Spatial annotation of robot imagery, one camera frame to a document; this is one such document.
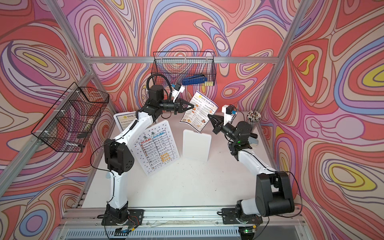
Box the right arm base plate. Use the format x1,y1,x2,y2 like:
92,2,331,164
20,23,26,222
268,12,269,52
217,208,263,226

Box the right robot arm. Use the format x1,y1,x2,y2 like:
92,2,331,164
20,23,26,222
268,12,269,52
208,114,295,217

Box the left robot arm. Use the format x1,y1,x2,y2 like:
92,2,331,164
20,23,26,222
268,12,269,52
104,73,195,216

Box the black wire basket wall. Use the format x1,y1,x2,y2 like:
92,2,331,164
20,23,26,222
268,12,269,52
151,50,217,85
31,83,110,153

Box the blue stapler in basket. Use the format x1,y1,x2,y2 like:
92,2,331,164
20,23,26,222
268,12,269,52
182,74,208,86

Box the Dim Sum Inn menu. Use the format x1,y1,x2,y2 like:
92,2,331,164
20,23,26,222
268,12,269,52
116,113,136,131

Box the white board front panel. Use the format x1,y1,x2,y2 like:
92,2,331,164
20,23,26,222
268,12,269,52
114,112,136,132

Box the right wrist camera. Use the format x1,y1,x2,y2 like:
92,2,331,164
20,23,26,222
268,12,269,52
222,105,237,126

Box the white board panel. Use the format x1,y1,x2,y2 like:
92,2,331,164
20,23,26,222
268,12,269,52
133,120,180,176
114,112,136,132
183,130,212,162

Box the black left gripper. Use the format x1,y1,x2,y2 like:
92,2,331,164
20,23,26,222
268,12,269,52
156,98,193,117

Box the hand-drawn colourful menu sheet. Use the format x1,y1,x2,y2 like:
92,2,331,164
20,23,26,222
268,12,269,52
139,130,176,171

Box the black wire basket left wall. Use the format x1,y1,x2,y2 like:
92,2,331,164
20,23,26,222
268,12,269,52
31,83,110,153

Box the yellow item in basket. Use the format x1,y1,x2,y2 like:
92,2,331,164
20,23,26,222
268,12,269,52
202,82,215,87

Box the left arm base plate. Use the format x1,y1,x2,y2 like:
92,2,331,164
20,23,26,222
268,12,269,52
102,208,145,227

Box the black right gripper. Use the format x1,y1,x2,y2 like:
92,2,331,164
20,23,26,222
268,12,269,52
208,113,238,142

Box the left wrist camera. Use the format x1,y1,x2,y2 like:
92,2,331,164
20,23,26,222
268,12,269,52
172,84,185,102

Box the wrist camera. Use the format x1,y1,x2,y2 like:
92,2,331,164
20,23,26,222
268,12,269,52
172,84,185,102
222,105,237,126

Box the black wire basket back wall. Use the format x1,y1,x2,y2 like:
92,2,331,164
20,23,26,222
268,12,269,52
151,50,217,85

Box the clear pencil holder cup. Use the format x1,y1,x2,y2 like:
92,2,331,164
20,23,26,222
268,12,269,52
246,111,262,125

